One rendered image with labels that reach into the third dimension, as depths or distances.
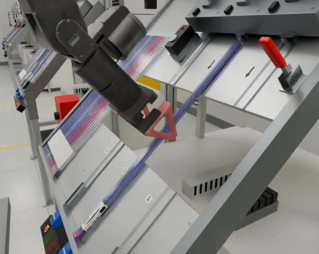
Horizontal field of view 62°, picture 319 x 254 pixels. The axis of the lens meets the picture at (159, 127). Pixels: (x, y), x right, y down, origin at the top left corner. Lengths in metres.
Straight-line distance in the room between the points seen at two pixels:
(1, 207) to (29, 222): 0.92
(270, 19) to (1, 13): 8.69
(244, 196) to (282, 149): 0.09
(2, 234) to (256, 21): 0.78
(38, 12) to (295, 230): 0.73
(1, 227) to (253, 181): 0.68
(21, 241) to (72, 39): 1.47
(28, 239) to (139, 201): 1.30
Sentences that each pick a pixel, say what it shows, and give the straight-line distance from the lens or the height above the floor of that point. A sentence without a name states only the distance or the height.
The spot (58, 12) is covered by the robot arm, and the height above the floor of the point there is 1.12.
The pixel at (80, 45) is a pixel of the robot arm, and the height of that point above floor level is 1.08.
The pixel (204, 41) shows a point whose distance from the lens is 0.70.
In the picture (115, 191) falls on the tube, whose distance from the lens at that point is 0.53.
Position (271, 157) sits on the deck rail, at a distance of 0.42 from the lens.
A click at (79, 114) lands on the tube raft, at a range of 0.89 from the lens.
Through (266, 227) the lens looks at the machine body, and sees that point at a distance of 0.78.
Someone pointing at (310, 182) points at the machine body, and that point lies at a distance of 1.02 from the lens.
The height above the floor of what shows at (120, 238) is 0.77.
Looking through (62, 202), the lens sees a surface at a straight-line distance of 0.66.
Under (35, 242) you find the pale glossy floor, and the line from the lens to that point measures 1.71.
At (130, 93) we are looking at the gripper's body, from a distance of 0.45.
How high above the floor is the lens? 1.11
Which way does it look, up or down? 21 degrees down
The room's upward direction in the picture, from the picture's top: straight up
